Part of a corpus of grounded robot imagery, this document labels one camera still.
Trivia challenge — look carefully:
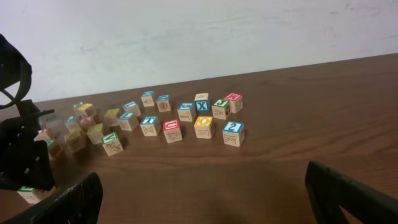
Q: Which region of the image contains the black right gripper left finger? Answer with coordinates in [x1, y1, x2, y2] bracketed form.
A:
[3, 172, 103, 224]

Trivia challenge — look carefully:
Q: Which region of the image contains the red U block right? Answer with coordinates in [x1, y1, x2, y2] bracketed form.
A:
[163, 119, 183, 143]

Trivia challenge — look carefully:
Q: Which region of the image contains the yellow O block right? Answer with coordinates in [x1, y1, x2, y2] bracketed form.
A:
[194, 116, 215, 139]

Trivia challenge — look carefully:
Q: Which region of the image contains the blue L block upper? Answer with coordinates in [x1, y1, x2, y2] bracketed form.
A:
[123, 101, 141, 116]

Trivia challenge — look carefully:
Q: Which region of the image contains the blue 2 number block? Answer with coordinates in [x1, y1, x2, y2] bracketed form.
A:
[222, 121, 245, 147]

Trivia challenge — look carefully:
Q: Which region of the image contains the green B letter block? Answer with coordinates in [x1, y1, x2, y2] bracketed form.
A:
[45, 139, 63, 161]

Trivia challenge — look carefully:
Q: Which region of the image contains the yellow S letter block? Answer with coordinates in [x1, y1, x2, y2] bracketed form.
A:
[104, 108, 121, 127]

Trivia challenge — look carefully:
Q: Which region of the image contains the green V block centre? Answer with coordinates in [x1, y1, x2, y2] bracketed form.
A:
[101, 132, 124, 156]

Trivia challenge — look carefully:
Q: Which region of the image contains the blue 5 number block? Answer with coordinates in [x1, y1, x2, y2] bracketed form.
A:
[177, 103, 196, 122]

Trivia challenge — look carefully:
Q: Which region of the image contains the blue P letter block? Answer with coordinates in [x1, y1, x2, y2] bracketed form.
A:
[65, 114, 81, 133]

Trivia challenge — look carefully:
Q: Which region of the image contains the blue l block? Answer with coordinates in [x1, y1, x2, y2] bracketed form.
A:
[123, 101, 141, 116]
[118, 112, 139, 131]

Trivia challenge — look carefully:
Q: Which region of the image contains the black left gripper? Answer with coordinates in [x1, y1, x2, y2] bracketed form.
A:
[1, 100, 55, 190]

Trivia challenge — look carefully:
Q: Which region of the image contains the blue L block lower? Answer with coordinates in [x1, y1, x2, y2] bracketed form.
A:
[118, 112, 139, 131]

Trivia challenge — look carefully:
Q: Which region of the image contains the red M letter block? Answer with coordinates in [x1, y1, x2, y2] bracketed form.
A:
[223, 93, 243, 113]

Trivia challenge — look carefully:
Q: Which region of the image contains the blue d block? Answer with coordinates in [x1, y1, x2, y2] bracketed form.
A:
[156, 95, 172, 112]
[141, 91, 155, 107]

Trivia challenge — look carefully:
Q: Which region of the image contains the blue D block right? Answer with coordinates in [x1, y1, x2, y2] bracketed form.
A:
[156, 95, 172, 112]

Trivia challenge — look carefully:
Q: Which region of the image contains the red A letter block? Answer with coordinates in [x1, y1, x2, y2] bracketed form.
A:
[80, 116, 96, 132]

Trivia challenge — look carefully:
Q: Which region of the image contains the blue D block top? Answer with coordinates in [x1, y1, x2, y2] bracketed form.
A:
[141, 91, 155, 107]

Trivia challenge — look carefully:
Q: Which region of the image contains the yellow C letter block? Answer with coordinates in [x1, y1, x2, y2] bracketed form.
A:
[63, 130, 86, 153]

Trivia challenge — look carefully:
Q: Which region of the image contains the green R letter block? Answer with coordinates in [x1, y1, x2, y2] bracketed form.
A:
[17, 186, 47, 204]

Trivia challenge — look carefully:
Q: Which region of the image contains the green Z letter block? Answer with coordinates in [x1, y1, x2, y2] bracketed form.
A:
[73, 101, 84, 114]

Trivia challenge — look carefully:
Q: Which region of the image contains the green J letter block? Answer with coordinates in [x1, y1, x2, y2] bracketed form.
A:
[212, 100, 231, 120]

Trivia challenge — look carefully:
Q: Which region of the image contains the blue T letter block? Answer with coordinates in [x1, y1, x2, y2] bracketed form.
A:
[140, 116, 161, 137]

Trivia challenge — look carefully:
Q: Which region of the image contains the blue X letter block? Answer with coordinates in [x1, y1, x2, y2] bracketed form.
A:
[194, 93, 210, 113]

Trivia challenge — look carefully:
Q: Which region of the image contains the yellow O letter block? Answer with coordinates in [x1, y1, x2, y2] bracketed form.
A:
[86, 123, 104, 145]

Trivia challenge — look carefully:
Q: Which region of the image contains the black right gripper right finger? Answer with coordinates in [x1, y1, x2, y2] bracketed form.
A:
[305, 161, 397, 224]

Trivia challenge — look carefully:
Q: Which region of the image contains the yellow block beside Z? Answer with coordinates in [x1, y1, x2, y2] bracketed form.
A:
[78, 103, 96, 118]

